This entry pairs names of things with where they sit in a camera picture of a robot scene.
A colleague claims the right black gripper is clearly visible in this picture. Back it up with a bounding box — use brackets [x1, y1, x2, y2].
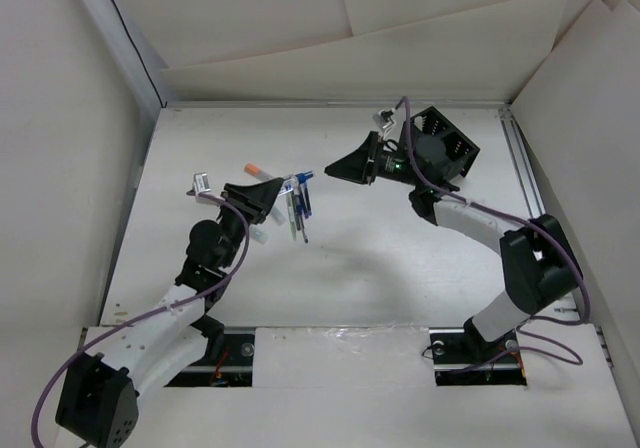
[325, 132, 424, 188]

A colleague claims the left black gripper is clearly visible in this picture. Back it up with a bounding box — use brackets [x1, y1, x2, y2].
[216, 178, 281, 269]

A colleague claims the light blue cap marker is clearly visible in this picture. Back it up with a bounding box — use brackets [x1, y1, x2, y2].
[269, 206, 287, 226]

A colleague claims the green cap clear marker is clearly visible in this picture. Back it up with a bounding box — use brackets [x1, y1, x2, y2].
[249, 225, 269, 245]

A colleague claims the orange cap clear marker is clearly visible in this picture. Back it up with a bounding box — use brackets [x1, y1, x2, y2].
[244, 163, 273, 182]

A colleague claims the blue cap clear marker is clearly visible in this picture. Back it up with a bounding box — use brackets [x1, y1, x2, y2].
[281, 170, 315, 193]

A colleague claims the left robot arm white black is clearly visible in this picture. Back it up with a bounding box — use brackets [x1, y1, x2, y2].
[55, 173, 286, 447]

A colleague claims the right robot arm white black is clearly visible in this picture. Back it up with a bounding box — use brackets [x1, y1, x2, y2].
[324, 128, 581, 362]

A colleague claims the green grey pen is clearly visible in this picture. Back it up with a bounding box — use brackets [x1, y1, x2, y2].
[287, 191, 309, 243]

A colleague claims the dark blue pen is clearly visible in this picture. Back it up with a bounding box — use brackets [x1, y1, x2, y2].
[300, 183, 312, 218]

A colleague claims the black two-compartment pen holder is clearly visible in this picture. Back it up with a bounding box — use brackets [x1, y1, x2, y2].
[411, 107, 480, 184]

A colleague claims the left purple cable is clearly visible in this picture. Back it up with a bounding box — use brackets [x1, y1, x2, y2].
[30, 187, 251, 448]

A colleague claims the purple cable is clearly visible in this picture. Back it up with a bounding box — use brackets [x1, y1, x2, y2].
[30, 187, 251, 448]
[394, 96, 594, 373]

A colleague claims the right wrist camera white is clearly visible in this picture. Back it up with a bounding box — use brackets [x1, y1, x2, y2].
[373, 108, 396, 139]

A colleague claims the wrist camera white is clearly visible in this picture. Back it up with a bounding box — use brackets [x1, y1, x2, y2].
[373, 108, 396, 139]
[190, 172, 211, 196]

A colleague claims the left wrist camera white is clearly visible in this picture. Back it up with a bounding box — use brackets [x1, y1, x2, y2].
[190, 172, 211, 196]

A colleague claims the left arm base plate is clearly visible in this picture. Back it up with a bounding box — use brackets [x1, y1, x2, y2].
[166, 328, 256, 388]

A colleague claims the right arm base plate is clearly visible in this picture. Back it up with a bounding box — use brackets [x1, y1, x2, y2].
[422, 328, 527, 387]

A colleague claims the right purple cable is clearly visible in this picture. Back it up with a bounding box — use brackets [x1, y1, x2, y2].
[394, 96, 594, 373]

